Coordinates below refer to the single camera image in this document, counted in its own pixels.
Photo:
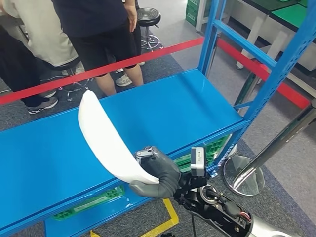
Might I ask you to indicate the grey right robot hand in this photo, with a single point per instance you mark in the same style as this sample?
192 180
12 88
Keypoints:
165 176

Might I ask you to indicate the white curved plastic part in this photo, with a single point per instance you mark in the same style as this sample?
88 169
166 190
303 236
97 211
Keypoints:
103 137

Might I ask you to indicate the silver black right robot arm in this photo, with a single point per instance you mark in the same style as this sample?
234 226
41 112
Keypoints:
222 216

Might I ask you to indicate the blue metal shelf rack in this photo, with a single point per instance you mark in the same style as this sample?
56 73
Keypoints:
173 108

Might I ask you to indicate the white round shelf foot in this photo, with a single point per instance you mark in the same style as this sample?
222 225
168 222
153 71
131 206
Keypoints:
231 152

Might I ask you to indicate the green top workbench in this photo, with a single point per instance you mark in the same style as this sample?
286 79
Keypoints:
289 14

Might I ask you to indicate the green plastic crate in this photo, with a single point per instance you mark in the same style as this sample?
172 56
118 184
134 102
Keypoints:
217 145
111 193
185 165

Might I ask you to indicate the red barrier belt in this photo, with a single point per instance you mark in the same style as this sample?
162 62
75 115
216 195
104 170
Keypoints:
259 70
74 77

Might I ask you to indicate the black round stool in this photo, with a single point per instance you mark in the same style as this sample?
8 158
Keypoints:
148 16

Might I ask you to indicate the stacked green crates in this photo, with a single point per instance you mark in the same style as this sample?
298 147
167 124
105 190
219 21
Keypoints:
194 13

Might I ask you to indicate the black stool chrome base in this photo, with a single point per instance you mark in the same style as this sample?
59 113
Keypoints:
66 65

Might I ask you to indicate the person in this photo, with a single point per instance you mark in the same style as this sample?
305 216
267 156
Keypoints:
93 29
14 72
37 32

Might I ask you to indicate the grey desk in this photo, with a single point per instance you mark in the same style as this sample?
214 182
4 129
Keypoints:
10 19

